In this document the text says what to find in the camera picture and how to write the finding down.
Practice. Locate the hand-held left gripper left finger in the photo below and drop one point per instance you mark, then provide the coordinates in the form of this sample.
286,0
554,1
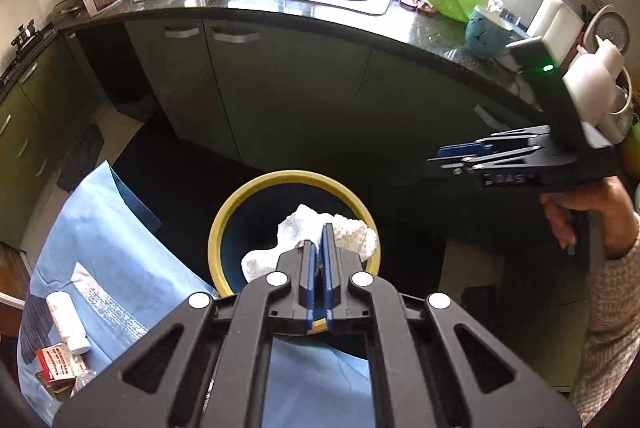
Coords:
311,280

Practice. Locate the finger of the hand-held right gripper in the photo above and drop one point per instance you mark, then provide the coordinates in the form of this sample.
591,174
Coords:
495,161
457,151

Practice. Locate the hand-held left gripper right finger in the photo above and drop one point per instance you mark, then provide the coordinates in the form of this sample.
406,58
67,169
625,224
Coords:
328,268

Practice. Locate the white paper towel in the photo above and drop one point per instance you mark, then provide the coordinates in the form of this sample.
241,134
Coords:
300,233

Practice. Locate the yellow rimmed round bin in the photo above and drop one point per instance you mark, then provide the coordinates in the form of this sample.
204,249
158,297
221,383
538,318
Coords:
235,208

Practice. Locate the red and white milk carton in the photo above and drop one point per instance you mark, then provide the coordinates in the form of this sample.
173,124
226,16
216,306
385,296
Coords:
60,360

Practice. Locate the person's right forearm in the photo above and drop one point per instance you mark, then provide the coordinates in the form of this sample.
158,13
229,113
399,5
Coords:
615,308

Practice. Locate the person's right hand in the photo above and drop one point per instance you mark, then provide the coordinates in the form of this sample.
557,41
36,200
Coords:
605,208

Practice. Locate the blue patterned bowl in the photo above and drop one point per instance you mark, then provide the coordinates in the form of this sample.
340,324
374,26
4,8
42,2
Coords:
485,33

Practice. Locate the white box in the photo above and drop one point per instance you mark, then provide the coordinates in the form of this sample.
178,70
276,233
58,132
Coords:
557,21

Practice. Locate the white round appliance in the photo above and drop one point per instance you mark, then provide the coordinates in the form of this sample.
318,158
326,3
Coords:
607,26

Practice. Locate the red brown small object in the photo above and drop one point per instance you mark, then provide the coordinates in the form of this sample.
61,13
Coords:
417,4

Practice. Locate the dark green sink cabinet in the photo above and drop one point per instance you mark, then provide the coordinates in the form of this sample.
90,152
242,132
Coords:
300,83

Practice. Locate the blue star print tablecloth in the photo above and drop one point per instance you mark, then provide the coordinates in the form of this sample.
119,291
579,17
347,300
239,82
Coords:
125,268

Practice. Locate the white plastic bottle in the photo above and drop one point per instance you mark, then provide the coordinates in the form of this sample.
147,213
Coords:
67,320

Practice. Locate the clear plastic wrapper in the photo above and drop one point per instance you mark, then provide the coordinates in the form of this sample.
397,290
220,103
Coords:
84,383

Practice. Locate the dark floor mat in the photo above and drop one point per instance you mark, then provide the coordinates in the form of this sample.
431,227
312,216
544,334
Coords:
80,156

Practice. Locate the green drawer cabinet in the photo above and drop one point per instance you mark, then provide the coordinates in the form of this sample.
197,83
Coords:
30,133

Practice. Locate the gas stove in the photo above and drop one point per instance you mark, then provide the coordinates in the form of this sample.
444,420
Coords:
25,41

